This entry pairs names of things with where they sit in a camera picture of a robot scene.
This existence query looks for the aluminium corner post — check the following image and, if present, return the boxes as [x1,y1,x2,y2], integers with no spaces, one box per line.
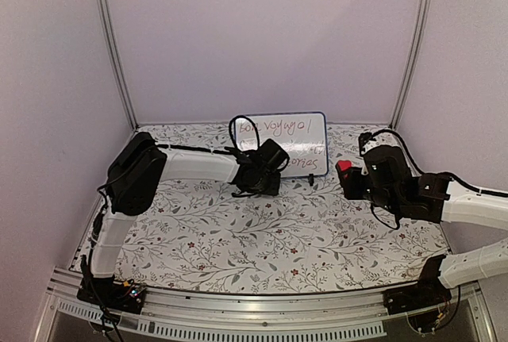
[389,0,432,130]
[96,0,139,130]

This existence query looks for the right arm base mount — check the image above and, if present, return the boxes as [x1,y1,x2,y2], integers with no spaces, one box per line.
[383,255,452,315]

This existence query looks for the blue framed whiteboard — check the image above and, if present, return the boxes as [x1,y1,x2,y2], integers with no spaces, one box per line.
[233,112,329,179]

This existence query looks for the aluminium front rail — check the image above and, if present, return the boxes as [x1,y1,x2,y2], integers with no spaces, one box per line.
[34,268,499,341]

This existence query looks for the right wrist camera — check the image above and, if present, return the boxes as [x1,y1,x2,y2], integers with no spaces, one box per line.
[358,132,398,156]

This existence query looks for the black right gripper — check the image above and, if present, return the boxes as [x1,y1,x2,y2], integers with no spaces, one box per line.
[341,166,402,214]

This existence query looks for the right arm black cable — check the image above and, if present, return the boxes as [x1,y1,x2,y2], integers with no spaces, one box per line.
[359,128,508,196]

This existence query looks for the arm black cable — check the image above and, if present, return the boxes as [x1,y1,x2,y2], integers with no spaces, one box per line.
[359,128,508,196]
[154,114,263,160]

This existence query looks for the right aluminium corner post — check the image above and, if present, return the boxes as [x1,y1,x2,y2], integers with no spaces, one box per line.
[389,0,432,130]

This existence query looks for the floral patterned table mat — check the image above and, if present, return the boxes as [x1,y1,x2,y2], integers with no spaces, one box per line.
[69,121,449,294]

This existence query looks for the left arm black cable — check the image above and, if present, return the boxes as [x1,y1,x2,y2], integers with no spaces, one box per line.
[154,114,263,160]

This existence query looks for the left aluminium corner post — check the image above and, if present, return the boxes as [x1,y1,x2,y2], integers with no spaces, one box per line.
[96,0,139,130]

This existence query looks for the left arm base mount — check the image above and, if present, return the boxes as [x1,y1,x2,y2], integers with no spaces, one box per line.
[77,255,146,314]

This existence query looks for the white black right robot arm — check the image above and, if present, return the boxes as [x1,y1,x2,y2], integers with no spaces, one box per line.
[336,144,507,307]

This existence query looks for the red whiteboard eraser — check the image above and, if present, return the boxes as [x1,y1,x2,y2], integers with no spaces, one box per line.
[336,160,352,174]

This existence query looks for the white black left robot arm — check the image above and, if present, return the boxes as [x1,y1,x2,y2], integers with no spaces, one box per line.
[81,132,290,305]

